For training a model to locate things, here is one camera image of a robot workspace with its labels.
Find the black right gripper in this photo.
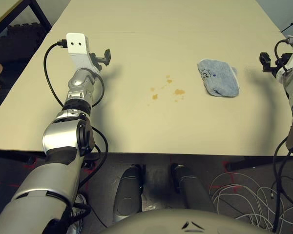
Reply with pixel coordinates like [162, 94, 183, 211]
[259, 51, 292, 78]

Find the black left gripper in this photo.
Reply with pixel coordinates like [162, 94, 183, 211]
[89, 48, 111, 73]

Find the blue terry rag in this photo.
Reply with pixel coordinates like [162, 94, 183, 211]
[197, 58, 241, 98]

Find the black tripod leg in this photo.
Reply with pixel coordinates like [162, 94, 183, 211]
[280, 15, 293, 33]

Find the brown liquid spill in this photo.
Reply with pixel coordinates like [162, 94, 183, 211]
[146, 74, 186, 107]

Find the black framed side table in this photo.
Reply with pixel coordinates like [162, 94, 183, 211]
[0, 0, 52, 47]

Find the black foam floor mat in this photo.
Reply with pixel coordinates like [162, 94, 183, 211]
[0, 23, 47, 74]

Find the grey left robot leg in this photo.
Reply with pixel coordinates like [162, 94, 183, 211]
[112, 164, 144, 224]

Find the grey robot leg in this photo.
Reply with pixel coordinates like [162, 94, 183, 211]
[112, 164, 144, 224]
[170, 163, 217, 213]

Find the white sneaker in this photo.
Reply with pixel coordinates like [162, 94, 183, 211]
[72, 194, 88, 221]

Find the grey right robot leg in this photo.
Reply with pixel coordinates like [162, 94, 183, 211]
[170, 163, 217, 213]

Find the grey robot torso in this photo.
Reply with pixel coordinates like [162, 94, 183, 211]
[97, 208, 272, 234]

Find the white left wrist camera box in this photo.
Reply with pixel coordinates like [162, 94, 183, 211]
[65, 33, 101, 74]

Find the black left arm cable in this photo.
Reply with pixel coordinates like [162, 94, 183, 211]
[43, 39, 110, 230]

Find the black post under table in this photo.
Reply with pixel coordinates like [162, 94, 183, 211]
[140, 164, 147, 195]

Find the white cable tangle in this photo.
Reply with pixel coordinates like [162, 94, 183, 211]
[209, 170, 293, 231]

